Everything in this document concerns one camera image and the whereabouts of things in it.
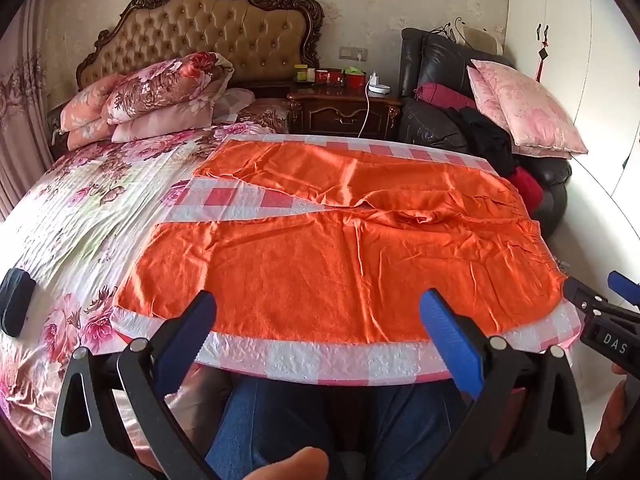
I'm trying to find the orange fleece pants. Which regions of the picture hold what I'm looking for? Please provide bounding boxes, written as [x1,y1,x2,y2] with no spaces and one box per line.
[115,140,564,344]

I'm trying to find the right hand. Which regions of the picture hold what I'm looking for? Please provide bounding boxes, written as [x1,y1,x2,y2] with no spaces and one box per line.
[590,364,628,462]

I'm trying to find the left hand thumb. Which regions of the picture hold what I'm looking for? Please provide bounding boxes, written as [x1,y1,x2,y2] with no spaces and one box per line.
[245,446,330,480]

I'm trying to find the red garment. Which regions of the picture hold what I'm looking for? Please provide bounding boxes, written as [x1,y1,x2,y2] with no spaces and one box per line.
[508,166,544,214]

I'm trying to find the blue jeans legs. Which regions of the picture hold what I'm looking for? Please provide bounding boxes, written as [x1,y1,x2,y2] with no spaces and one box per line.
[206,376,466,479]

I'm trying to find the black object on bed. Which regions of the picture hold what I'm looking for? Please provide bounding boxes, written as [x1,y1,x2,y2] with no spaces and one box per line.
[0,268,36,337]

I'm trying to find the pink satin cushion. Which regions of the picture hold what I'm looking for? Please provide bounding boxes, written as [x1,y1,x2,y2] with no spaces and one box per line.
[468,60,588,158]

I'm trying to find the black clothes pile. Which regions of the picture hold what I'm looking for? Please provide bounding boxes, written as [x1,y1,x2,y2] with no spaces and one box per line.
[445,106,516,178]

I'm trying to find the pink checkered plastic tablecloth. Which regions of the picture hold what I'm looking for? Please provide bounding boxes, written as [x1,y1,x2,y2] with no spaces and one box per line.
[110,133,586,387]

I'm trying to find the floral bed sheet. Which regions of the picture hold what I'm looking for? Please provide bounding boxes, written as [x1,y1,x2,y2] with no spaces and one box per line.
[0,123,274,470]

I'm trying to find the red hanging ornament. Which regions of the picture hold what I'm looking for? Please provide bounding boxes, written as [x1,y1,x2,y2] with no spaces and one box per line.
[535,24,549,82]

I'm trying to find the magenta garment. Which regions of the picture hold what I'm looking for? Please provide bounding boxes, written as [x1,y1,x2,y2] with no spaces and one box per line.
[414,82,476,110]

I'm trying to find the white wardrobe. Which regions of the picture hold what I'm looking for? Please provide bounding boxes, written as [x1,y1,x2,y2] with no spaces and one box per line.
[506,0,639,292]

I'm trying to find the black leather armchair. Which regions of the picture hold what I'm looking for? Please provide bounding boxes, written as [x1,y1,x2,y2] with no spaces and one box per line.
[398,28,572,238]

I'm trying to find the dark wooden nightstand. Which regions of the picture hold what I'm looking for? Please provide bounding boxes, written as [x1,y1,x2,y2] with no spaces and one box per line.
[288,87,401,141]

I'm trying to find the pink curtain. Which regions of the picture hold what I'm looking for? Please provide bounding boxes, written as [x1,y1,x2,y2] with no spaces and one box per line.
[0,0,52,218]

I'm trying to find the red tin box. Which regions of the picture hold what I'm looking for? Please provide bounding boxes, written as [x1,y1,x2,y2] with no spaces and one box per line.
[314,68,366,91]

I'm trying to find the pink pillow on bed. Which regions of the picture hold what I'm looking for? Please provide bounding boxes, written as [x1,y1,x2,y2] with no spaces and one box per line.
[61,74,124,151]

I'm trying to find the yellow jar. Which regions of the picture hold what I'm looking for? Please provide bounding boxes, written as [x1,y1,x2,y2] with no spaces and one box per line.
[294,64,308,84]

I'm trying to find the tufted carved headboard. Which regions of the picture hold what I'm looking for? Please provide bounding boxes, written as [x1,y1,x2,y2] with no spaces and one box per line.
[76,0,324,89]

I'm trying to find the white charger with cable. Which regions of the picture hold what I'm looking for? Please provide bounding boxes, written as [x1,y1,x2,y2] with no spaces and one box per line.
[358,72,390,138]

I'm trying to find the wall socket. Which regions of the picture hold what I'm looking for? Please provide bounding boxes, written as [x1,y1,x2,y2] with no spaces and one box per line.
[338,47,368,62]

